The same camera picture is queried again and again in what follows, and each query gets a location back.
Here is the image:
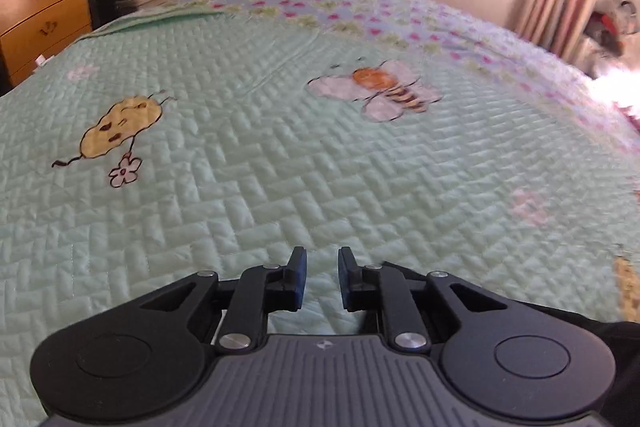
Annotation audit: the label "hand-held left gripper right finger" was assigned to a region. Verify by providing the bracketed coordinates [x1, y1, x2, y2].
[338, 246, 508, 353]

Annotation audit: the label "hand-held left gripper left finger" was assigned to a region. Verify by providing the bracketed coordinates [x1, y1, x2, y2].
[140, 246, 308, 354]

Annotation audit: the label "black pants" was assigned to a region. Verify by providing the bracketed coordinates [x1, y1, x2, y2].
[542, 304, 640, 427]

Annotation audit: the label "bee printed quilted bedspread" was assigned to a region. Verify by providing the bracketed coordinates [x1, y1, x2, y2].
[0, 0, 640, 427]

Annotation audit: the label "white bedside cabinet with clutter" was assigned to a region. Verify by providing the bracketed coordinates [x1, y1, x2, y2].
[585, 0, 640, 72]

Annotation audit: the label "wooden desk with drawers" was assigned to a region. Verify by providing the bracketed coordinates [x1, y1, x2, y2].
[0, 0, 281, 88]

